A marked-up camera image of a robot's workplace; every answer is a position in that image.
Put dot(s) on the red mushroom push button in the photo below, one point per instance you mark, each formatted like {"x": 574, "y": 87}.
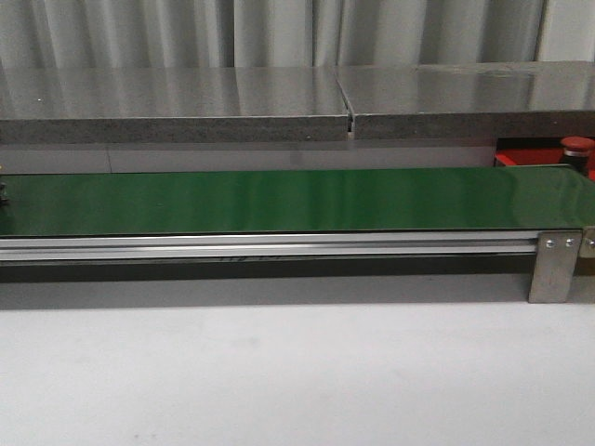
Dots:
{"x": 576, "y": 152}
{"x": 4, "y": 199}

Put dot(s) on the grey stone countertop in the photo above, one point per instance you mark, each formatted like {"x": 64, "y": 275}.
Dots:
{"x": 95, "y": 120}

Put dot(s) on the red plastic tray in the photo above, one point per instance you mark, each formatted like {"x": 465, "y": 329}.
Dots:
{"x": 541, "y": 157}

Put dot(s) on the green conveyor belt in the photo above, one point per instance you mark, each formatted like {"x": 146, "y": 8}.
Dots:
{"x": 491, "y": 198}

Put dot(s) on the white pleated curtain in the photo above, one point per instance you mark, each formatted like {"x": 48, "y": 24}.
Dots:
{"x": 115, "y": 34}

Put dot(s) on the steel conveyor support bracket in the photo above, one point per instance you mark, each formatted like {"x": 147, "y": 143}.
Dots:
{"x": 556, "y": 256}

